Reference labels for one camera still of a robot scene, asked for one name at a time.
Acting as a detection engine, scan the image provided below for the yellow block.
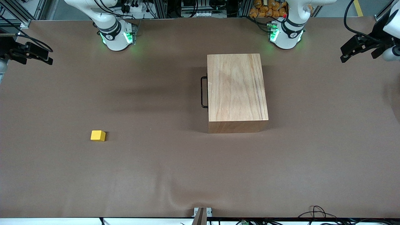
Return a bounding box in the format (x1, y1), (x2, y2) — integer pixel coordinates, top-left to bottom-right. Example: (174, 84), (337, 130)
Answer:
(91, 130), (106, 142)

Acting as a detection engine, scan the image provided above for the wooden drawer with black handle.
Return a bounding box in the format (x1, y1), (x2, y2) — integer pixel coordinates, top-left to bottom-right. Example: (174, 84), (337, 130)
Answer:
(201, 75), (209, 109)

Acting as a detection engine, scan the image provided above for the wooden drawer cabinet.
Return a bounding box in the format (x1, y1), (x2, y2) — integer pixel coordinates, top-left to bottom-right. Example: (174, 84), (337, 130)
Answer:
(207, 53), (269, 134)

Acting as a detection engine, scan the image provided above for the pile of orange objects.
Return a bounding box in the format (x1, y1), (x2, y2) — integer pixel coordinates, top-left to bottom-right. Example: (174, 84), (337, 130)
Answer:
(249, 0), (288, 18)

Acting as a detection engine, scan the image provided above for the white power strip with plugs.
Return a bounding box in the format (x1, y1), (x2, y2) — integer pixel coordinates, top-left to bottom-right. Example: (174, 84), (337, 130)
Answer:
(120, 0), (149, 14)

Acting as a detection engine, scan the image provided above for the long white power strip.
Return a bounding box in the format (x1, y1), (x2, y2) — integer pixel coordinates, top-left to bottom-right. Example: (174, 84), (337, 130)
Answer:
(182, 10), (228, 18)

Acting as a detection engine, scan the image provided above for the brown table cover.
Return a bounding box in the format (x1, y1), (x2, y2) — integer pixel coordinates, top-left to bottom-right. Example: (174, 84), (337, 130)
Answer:
(0, 17), (400, 218)

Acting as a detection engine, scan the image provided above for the aluminium frame post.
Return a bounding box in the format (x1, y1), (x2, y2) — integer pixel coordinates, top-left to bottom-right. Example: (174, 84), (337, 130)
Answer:
(375, 0), (396, 22)
(0, 0), (47, 28)

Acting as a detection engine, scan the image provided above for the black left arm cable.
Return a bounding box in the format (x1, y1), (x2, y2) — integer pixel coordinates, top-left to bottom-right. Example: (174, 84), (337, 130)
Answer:
(344, 0), (385, 43)

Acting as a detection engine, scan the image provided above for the aluminium rack frame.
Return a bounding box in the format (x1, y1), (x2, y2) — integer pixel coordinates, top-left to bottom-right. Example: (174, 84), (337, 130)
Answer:
(150, 0), (250, 18)

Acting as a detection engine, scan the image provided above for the black cable tangle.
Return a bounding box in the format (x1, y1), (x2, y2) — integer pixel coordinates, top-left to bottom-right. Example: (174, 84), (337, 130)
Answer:
(298, 205), (337, 219)

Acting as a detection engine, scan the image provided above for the metal table edge bracket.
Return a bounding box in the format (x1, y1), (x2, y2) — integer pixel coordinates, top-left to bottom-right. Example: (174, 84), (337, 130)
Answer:
(193, 207), (213, 225)

